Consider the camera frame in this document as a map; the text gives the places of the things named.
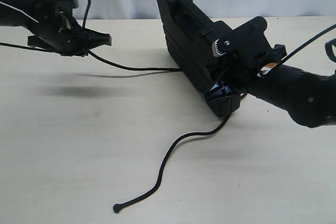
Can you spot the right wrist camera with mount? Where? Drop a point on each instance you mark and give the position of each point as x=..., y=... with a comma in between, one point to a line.
x=246, y=40

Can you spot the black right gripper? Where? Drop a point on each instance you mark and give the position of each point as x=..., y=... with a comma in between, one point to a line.
x=247, y=66

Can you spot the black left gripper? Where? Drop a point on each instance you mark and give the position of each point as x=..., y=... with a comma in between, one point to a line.
x=60, y=33

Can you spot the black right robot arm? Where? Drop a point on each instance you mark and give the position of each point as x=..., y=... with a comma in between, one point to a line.
x=308, y=98

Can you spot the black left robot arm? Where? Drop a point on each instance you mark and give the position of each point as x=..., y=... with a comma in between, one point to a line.
x=23, y=13

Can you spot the black plastic carrying case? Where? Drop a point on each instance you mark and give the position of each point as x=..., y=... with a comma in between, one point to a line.
x=189, y=34

